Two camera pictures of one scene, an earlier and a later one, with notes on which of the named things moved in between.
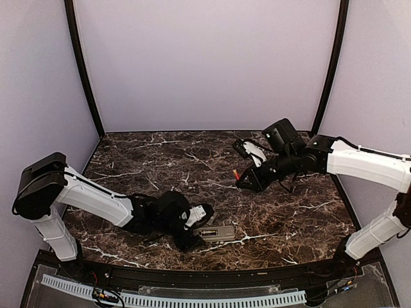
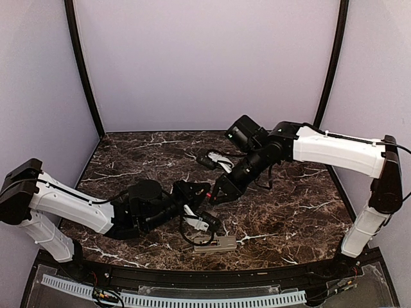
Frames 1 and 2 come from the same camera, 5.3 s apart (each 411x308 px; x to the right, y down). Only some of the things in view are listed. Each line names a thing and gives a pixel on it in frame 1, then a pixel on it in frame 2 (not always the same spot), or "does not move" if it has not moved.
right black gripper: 258,183 → 232,192
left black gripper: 189,242 → 187,190
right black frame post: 341,26 does not move
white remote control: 222,233 → 219,243
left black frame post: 69,4 does not move
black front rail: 293,274 does not move
